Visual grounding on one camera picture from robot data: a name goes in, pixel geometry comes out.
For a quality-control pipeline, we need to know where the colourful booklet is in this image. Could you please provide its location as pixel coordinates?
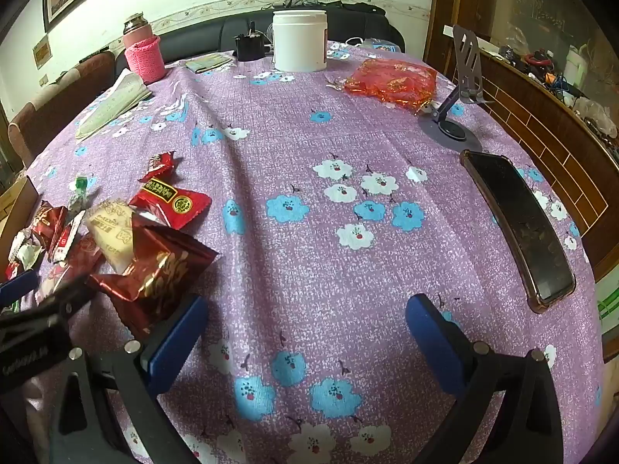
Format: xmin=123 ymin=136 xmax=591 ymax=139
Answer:
xmin=185 ymin=53 xmax=236 ymax=75

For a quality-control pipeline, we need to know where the white green box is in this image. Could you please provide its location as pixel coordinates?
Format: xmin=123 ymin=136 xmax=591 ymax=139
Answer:
xmin=597 ymin=275 xmax=619 ymax=364

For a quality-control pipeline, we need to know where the wooden sideboard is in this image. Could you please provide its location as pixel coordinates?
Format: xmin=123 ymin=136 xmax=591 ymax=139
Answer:
xmin=476 ymin=48 xmax=619 ymax=282

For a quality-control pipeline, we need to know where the black sofa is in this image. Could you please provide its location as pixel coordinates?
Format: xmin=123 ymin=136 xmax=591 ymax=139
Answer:
xmin=157 ymin=7 xmax=406 ymax=67

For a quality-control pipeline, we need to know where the red plastic bag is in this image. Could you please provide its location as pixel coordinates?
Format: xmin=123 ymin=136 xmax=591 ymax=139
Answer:
xmin=345 ymin=59 xmax=439 ymax=115

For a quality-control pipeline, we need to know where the green wrapped candy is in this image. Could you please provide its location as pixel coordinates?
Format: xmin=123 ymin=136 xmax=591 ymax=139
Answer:
xmin=68 ymin=175 xmax=98 ymax=212

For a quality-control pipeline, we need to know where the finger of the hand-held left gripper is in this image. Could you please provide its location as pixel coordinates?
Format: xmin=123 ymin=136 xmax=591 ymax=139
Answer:
xmin=0 ymin=271 xmax=41 ymax=307
xmin=36 ymin=278 xmax=100 ymax=322

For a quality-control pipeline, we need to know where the black smartphone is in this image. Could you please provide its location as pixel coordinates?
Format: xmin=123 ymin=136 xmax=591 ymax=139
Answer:
xmin=459 ymin=149 xmax=577 ymax=313

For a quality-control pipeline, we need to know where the grey phone stand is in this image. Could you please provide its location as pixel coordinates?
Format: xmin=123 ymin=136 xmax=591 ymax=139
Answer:
xmin=417 ymin=24 xmax=485 ymax=154

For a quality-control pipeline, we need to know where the white plastic jar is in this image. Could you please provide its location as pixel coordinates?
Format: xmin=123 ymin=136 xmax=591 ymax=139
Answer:
xmin=272 ymin=9 xmax=328 ymax=73

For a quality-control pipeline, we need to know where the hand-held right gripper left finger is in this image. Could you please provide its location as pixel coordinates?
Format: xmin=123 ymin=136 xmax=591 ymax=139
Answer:
xmin=48 ymin=295 xmax=210 ymax=464

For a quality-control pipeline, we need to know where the brown armchair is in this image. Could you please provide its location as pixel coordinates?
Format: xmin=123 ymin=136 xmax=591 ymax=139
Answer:
xmin=7 ymin=51 xmax=117 ymax=166

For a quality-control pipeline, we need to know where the small red candy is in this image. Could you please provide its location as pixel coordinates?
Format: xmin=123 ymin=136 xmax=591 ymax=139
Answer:
xmin=139 ymin=152 xmax=175 ymax=183

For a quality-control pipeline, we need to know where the black binder clip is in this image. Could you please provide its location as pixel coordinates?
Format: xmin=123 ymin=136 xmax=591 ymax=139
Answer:
xmin=235 ymin=21 xmax=268 ymax=62

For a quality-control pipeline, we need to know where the cardboard box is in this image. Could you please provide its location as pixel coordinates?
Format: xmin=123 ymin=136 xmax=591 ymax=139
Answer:
xmin=0 ymin=176 xmax=40 ymax=272

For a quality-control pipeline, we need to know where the dark cloth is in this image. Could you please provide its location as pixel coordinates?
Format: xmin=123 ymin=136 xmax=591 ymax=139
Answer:
xmin=337 ymin=2 xmax=388 ymax=17

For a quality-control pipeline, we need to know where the yellow wall plaque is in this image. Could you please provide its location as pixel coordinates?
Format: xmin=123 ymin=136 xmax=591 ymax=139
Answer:
xmin=32 ymin=41 xmax=53 ymax=69

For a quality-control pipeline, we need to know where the white red snack packet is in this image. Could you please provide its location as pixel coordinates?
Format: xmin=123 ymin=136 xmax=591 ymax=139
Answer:
xmin=48 ymin=210 xmax=87 ymax=264

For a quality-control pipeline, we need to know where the pink knitted sleeve bottle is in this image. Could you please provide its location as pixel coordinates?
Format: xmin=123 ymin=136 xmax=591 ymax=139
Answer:
xmin=122 ymin=13 xmax=167 ymax=84

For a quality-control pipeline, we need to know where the open white book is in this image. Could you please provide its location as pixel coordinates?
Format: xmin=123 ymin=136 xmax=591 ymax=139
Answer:
xmin=74 ymin=68 xmax=154 ymax=140

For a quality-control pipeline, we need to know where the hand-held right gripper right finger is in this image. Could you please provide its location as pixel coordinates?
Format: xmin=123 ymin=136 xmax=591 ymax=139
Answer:
xmin=405 ymin=294 xmax=564 ymax=464

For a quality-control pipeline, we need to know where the wooden door frame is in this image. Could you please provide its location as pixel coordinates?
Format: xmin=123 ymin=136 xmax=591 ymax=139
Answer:
xmin=424 ymin=0 xmax=499 ymax=78

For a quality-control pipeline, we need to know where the dark red foil snack packet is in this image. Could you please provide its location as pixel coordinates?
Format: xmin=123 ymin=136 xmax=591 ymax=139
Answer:
xmin=87 ymin=214 xmax=221 ymax=340

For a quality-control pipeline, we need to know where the red black-label snack packet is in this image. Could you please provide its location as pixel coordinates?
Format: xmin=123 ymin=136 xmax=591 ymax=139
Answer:
xmin=128 ymin=176 xmax=212 ymax=231

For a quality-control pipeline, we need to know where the blue packet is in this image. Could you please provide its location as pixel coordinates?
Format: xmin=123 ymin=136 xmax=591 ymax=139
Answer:
xmin=363 ymin=39 xmax=403 ymax=54

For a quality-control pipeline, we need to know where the white jug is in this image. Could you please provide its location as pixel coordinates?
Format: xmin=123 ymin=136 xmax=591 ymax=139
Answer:
xmin=564 ymin=44 xmax=590 ymax=89

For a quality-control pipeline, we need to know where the pile of cables and tools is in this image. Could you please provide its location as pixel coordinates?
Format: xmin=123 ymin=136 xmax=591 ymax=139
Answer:
xmin=498 ymin=43 xmax=619 ymax=152

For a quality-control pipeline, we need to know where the beige snack packet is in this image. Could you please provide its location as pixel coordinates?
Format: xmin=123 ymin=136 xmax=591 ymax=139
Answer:
xmin=87 ymin=200 xmax=135 ymax=272

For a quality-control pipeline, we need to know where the small red snack packet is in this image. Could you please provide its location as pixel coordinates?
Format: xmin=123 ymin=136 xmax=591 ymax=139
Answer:
xmin=31 ymin=201 xmax=68 ymax=263

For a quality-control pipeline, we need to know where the purple floral tablecloth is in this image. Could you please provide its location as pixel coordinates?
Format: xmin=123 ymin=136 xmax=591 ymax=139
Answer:
xmin=24 ymin=41 xmax=606 ymax=464

